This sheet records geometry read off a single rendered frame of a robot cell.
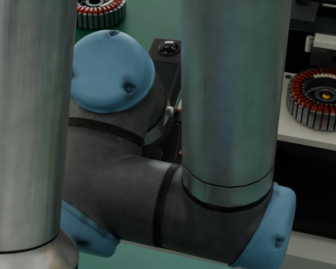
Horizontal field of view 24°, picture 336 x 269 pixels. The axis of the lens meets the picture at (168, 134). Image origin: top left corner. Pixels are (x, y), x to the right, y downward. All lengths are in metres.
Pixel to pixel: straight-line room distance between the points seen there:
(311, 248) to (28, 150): 0.57
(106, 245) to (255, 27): 0.26
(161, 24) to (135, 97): 0.71
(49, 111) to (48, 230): 0.09
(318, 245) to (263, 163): 0.42
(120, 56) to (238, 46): 0.18
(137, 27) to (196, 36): 0.85
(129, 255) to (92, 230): 1.30
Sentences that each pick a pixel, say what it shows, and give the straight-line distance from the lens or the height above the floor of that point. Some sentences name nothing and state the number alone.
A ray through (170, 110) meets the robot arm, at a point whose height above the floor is 1.01.
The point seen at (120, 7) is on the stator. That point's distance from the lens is 1.37.
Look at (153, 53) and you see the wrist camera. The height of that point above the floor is 0.98.
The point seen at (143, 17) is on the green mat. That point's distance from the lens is 1.40.
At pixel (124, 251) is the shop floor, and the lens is 1.98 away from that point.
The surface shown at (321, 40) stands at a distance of 1.12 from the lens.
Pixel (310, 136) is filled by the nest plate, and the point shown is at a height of 0.78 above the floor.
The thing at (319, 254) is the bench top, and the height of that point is 0.75.
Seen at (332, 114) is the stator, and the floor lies 0.81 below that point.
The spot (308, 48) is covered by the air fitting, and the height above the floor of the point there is 0.79.
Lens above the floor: 1.49
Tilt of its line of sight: 41 degrees down
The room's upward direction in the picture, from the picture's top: straight up
